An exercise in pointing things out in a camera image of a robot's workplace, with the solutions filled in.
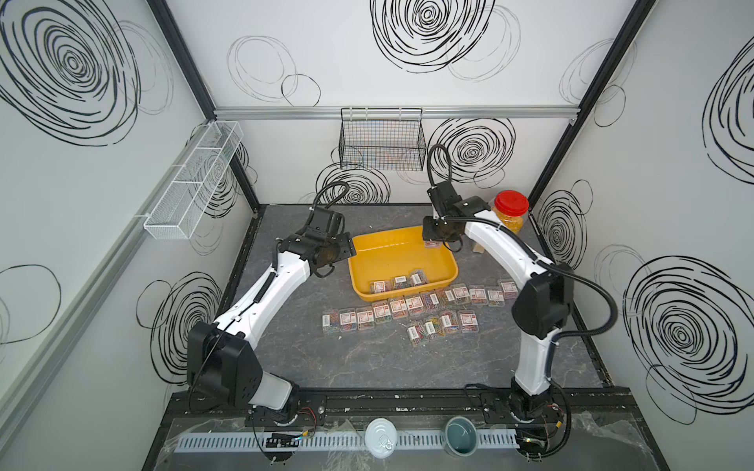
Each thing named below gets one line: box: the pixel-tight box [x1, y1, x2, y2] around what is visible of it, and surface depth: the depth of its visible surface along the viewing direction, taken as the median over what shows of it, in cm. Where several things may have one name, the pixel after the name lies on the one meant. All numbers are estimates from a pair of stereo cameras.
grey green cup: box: [443, 416, 480, 458], surface depth 70 cm
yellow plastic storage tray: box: [347, 226, 459, 302], surface depth 103 cm
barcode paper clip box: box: [406, 325, 421, 348], surface depth 86 cm
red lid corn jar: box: [491, 189, 530, 235], surface depth 98 cm
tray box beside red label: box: [439, 314, 452, 333], surface depth 88 cm
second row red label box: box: [457, 310, 481, 334], surface depth 88 cm
